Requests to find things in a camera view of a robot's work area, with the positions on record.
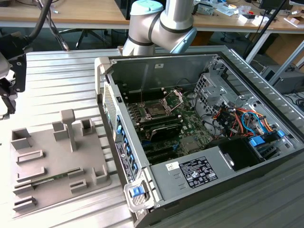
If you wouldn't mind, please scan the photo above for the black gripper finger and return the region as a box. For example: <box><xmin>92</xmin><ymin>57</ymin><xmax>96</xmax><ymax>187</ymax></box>
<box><xmin>0</xmin><ymin>78</ymin><xmax>19</xmax><ymax>116</ymax></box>

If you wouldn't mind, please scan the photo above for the black RAM slot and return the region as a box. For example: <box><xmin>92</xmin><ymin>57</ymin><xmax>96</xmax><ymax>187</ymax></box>
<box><xmin>137</xmin><ymin>113</ymin><xmax>182</xmax><ymax>124</ymax></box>
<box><xmin>139</xmin><ymin>118</ymin><xmax>183</xmax><ymax>130</ymax></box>
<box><xmin>121</xmin><ymin>89</ymin><xmax>164</xmax><ymax>103</ymax></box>

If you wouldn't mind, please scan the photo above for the CPU socket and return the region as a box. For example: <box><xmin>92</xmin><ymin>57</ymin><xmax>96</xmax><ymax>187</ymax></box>
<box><xmin>140</xmin><ymin>99</ymin><xmax>172</xmax><ymax>120</ymax></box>

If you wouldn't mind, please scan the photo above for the black expansion slot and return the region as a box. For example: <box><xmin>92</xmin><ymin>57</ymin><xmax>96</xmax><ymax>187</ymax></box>
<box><xmin>145</xmin><ymin>152</ymin><xmax>179</xmax><ymax>165</ymax></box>
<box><xmin>142</xmin><ymin>142</ymin><xmax>178</xmax><ymax>155</ymax></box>

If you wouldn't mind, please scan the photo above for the grey parts rack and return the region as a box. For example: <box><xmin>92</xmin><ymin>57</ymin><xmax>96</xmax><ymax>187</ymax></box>
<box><xmin>9</xmin><ymin>109</ymin><xmax>112</xmax><ymax>219</ymax></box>

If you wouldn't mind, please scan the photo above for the green RAM stick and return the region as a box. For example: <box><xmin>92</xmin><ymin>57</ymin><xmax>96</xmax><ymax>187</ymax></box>
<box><xmin>30</xmin><ymin>173</ymin><xmax>70</xmax><ymax>188</ymax></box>

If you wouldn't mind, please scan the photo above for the wooden desk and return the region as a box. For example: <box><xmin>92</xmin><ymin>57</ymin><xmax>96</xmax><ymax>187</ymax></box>
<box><xmin>192</xmin><ymin>0</ymin><xmax>304</xmax><ymax>34</ymax></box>
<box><xmin>0</xmin><ymin>0</ymin><xmax>130</xmax><ymax>27</ymax></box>

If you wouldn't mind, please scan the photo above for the open PC case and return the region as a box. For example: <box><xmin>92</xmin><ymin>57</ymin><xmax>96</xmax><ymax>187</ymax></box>
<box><xmin>94</xmin><ymin>45</ymin><xmax>304</xmax><ymax>228</ymax></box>

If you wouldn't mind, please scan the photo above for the blue case latch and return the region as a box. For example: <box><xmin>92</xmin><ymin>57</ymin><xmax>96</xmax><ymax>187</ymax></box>
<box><xmin>130</xmin><ymin>187</ymin><xmax>145</xmax><ymax>197</ymax></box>

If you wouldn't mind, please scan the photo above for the black graphics card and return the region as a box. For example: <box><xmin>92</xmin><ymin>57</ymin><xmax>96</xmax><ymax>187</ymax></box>
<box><xmin>148</xmin><ymin>122</ymin><xmax>183</xmax><ymax>143</ymax></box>

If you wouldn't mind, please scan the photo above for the metal socket cover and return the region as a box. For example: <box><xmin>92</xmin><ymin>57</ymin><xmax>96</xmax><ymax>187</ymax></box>
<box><xmin>162</xmin><ymin>89</ymin><xmax>185</xmax><ymax>112</ymax></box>

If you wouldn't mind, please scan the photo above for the grey power supply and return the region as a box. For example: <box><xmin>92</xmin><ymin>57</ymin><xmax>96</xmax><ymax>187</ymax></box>
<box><xmin>149</xmin><ymin>145</ymin><xmax>236</xmax><ymax>203</ymax></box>

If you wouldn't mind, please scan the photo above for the silver chipset heatsink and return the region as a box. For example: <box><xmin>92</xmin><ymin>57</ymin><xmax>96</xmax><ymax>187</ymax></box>
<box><xmin>181</xmin><ymin>136</ymin><xmax>199</xmax><ymax>152</ymax></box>

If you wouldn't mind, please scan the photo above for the green motherboard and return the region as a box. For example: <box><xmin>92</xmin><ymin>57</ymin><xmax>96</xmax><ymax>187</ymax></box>
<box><xmin>125</xmin><ymin>90</ymin><xmax>214</xmax><ymax>165</ymax></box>

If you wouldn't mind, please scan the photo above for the perforated metal drive cage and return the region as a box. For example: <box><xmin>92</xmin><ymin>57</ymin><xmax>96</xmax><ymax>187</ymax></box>
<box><xmin>193</xmin><ymin>72</ymin><xmax>238</xmax><ymax>117</ymax></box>

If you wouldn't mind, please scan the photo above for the grey metal device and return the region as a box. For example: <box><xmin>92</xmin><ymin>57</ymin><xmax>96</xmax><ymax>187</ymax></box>
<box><xmin>197</xmin><ymin>3</ymin><xmax>216</xmax><ymax>16</ymax></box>

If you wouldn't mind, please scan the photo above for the blue disk carrier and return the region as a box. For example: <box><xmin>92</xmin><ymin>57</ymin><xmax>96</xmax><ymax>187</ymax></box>
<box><xmin>248</xmin><ymin>135</ymin><xmax>266</xmax><ymax>148</ymax></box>

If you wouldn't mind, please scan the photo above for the small white box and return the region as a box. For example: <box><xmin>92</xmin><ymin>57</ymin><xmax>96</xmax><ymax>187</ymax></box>
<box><xmin>238</xmin><ymin>13</ymin><xmax>262</xmax><ymax>26</ymax></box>

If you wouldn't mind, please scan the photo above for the metal disk bay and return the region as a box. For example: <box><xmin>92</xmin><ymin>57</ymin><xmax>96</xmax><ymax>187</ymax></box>
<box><xmin>255</xmin><ymin>142</ymin><xmax>289</xmax><ymax>162</ymax></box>

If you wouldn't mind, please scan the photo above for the black slanted pole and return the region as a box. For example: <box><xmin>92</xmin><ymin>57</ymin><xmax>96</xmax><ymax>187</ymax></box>
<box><xmin>244</xmin><ymin>0</ymin><xmax>288</xmax><ymax>57</ymax></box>

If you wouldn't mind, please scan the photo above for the black monitor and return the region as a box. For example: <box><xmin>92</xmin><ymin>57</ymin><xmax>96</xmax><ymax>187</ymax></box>
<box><xmin>258</xmin><ymin>0</ymin><xmax>291</xmax><ymax>10</ymax></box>

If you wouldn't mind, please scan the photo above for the large brown carton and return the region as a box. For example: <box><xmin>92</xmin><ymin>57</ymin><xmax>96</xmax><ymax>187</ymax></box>
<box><xmin>265</xmin><ymin>33</ymin><xmax>304</xmax><ymax>68</ymax></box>

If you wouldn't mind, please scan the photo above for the grey computer tower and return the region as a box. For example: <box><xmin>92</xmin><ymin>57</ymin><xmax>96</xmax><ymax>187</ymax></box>
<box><xmin>261</xmin><ymin>65</ymin><xmax>304</xmax><ymax>95</ymax></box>

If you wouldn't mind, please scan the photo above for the small open cardboard box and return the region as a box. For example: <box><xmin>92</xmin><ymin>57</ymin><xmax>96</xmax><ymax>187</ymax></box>
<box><xmin>286</xmin><ymin>16</ymin><xmax>304</xmax><ymax>29</ymax></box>

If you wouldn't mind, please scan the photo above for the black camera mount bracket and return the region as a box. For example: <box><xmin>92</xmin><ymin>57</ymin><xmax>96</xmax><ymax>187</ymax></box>
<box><xmin>7</xmin><ymin>33</ymin><xmax>27</xmax><ymax>94</ymax></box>

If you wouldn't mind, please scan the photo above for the thin dark cable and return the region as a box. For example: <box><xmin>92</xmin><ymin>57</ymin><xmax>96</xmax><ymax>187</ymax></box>
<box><xmin>47</xmin><ymin>0</ymin><xmax>71</xmax><ymax>52</ymax></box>

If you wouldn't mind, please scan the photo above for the thick black cable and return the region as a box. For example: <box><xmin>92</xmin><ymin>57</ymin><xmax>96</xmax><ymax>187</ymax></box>
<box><xmin>23</xmin><ymin>0</ymin><xmax>53</xmax><ymax>42</ymax></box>

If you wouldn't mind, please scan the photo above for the blue wire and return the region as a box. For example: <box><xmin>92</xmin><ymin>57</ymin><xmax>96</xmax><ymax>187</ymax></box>
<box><xmin>240</xmin><ymin>110</ymin><xmax>266</xmax><ymax>136</ymax></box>

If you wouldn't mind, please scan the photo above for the orange red wire bundle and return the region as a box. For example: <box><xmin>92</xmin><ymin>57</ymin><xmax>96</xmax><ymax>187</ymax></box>
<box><xmin>212</xmin><ymin>106</ymin><xmax>274</xmax><ymax>140</ymax></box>

